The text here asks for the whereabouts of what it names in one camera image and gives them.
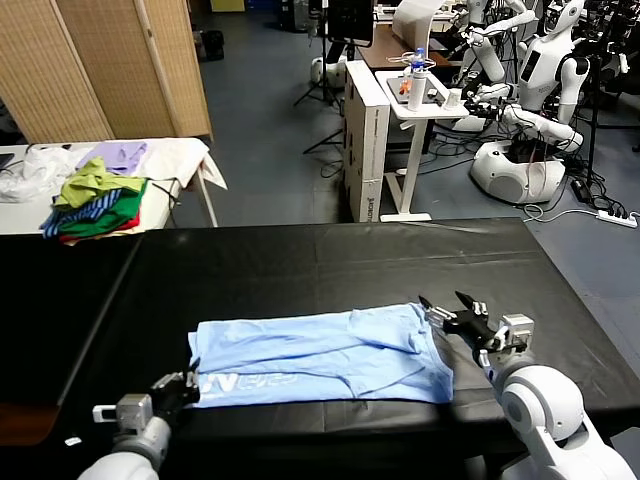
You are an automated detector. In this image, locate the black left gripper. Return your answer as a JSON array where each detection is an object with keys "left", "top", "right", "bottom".
[{"left": 151, "top": 357, "right": 202, "bottom": 419}]

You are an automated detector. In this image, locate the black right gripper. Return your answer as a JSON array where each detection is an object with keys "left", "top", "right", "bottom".
[{"left": 418, "top": 290, "right": 501, "bottom": 349}]

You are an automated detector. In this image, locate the light blue t-shirt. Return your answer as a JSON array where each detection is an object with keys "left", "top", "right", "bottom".
[{"left": 187, "top": 302, "right": 455, "bottom": 410}]

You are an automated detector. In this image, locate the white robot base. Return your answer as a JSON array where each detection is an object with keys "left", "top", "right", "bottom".
[{"left": 309, "top": 54, "right": 349, "bottom": 85}]

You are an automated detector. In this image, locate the white humanoid robot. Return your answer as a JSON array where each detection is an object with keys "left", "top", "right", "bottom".
[
  {"left": 469, "top": 0, "right": 592, "bottom": 204},
  {"left": 453, "top": 0, "right": 540, "bottom": 85}
]

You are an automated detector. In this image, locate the black plastic table cover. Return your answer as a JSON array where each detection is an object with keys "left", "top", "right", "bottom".
[{"left": 59, "top": 218, "right": 640, "bottom": 451}]

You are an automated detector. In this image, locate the red garment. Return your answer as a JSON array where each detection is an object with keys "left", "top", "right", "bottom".
[{"left": 59, "top": 208, "right": 143, "bottom": 243}]

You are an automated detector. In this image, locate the white standing desk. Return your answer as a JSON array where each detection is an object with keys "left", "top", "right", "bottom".
[{"left": 374, "top": 69, "right": 471, "bottom": 223}]

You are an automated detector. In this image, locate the cream folded garment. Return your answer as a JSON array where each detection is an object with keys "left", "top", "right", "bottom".
[{"left": 62, "top": 226, "right": 144, "bottom": 246}]

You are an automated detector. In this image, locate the tall white cardboard box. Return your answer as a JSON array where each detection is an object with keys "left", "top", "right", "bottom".
[{"left": 344, "top": 59, "right": 392, "bottom": 223}]

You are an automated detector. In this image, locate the white power strip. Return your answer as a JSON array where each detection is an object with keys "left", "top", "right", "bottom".
[{"left": 598, "top": 209, "right": 640, "bottom": 227}]

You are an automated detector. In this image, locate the blue striped garment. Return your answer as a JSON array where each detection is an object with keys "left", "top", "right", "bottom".
[{"left": 40, "top": 188, "right": 124, "bottom": 239}]

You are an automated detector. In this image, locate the lime green garment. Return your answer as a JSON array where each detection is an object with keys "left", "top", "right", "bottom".
[{"left": 53, "top": 156, "right": 146, "bottom": 209}]

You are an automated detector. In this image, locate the cream draped cloth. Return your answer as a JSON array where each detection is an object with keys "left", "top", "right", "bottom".
[{"left": 144, "top": 137, "right": 230, "bottom": 190}]

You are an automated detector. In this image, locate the white tumbler bottle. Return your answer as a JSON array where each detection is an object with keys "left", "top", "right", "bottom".
[{"left": 408, "top": 69, "right": 430, "bottom": 111}]

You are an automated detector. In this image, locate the white side table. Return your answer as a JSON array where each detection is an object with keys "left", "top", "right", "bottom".
[{"left": 0, "top": 137, "right": 221, "bottom": 236}]

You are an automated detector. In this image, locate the lavender garment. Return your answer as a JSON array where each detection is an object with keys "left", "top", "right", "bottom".
[{"left": 74, "top": 140, "right": 150, "bottom": 176}]

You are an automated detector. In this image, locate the black pole stand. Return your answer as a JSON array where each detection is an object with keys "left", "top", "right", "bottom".
[{"left": 585, "top": 54, "right": 605, "bottom": 186}]

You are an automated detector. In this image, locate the white plastic bag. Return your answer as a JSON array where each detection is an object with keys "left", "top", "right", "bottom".
[{"left": 0, "top": 143, "right": 84, "bottom": 203}]

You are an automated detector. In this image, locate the black tripod stand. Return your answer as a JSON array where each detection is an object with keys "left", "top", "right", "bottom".
[{"left": 293, "top": 0, "right": 346, "bottom": 108}]

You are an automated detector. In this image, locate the brown desk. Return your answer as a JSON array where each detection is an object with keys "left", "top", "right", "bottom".
[{"left": 357, "top": 23, "right": 464, "bottom": 70}]

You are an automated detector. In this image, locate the white curved machine cover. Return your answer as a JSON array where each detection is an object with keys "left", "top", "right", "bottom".
[{"left": 392, "top": 0, "right": 450, "bottom": 49}]

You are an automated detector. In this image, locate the black monitor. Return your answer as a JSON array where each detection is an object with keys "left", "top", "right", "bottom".
[{"left": 327, "top": 0, "right": 376, "bottom": 49}]

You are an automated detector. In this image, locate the bamboo folding screen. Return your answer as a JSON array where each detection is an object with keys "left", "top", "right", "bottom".
[{"left": 0, "top": 0, "right": 215, "bottom": 146}]

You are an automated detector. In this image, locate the black waste bin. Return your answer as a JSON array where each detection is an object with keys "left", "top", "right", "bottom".
[{"left": 199, "top": 28, "right": 226, "bottom": 61}]

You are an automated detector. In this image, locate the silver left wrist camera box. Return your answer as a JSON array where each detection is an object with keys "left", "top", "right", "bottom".
[{"left": 92, "top": 393, "right": 153, "bottom": 431}]

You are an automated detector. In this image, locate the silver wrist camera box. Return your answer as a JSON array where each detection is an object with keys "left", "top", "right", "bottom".
[
  {"left": 92, "top": 393, "right": 153, "bottom": 431},
  {"left": 494, "top": 313, "right": 535, "bottom": 351}
]

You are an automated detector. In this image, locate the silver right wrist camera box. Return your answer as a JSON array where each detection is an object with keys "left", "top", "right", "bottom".
[{"left": 494, "top": 313, "right": 535, "bottom": 351}]

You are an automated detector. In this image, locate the white power cable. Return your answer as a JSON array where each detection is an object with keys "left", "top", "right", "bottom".
[{"left": 522, "top": 204, "right": 601, "bottom": 224}]

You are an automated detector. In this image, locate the black cable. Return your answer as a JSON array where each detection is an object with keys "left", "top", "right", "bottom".
[{"left": 149, "top": 176, "right": 181, "bottom": 228}]

